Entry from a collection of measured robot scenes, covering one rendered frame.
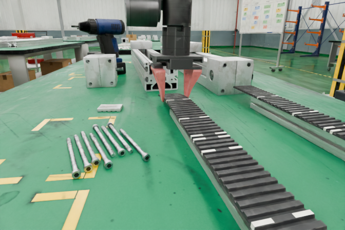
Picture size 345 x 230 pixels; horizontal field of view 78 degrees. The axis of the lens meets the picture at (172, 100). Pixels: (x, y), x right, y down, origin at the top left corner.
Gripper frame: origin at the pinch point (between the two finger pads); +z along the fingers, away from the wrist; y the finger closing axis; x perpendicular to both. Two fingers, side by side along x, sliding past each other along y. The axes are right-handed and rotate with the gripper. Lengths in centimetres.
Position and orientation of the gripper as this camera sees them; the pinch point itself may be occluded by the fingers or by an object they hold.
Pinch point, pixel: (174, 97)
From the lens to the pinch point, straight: 46.7
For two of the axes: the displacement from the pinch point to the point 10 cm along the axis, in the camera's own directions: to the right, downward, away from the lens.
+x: 2.3, 2.9, -9.3
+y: -9.7, 0.4, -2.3
